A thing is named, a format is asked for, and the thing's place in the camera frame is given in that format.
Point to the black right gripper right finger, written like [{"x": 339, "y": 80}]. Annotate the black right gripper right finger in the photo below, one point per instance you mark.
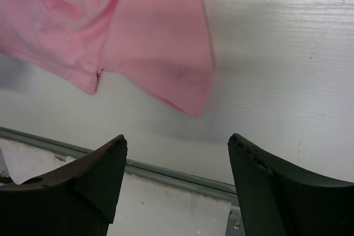
[{"x": 277, "y": 197}]

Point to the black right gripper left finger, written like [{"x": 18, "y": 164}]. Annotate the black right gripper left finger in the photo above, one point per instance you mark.
[{"x": 79, "y": 198}]

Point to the pink t shirt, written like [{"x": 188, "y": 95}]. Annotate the pink t shirt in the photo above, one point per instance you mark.
[{"x": 161, "y": 46}]

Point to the white foam board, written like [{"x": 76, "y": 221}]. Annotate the white foam board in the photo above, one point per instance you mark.
[{"x": 144, "y": 207}]

